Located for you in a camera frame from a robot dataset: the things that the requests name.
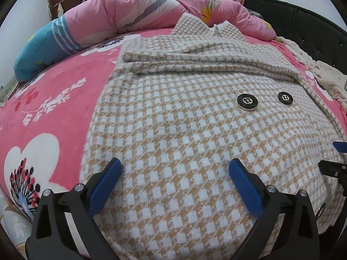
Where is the grey-green patterned cloth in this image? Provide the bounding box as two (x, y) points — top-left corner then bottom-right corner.
(0, 80), (18, 107)

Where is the cream fluffy garment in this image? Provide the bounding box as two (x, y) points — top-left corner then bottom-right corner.
(279, 36), (347, 101)

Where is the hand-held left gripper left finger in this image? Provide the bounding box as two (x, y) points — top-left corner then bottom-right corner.
(30, 157), (122, 260)

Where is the black padded headboard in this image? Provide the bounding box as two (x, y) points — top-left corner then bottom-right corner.
(244, 0), (347, 75)

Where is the pale floral bed sheet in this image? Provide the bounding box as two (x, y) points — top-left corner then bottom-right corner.
(0, 192), (34, 252)

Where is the pink and blue quilt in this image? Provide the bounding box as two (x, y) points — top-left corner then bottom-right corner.
(14, 0), (277, 82)

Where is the beige checkered knit coat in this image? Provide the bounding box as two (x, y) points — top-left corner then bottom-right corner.
(79, 13), (347, 260)

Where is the pink floral fleece blanket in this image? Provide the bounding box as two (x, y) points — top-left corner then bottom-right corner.
(0, 28), (347, 223)

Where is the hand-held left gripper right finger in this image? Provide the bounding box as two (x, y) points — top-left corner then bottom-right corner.
(228, 158), (320, 260)

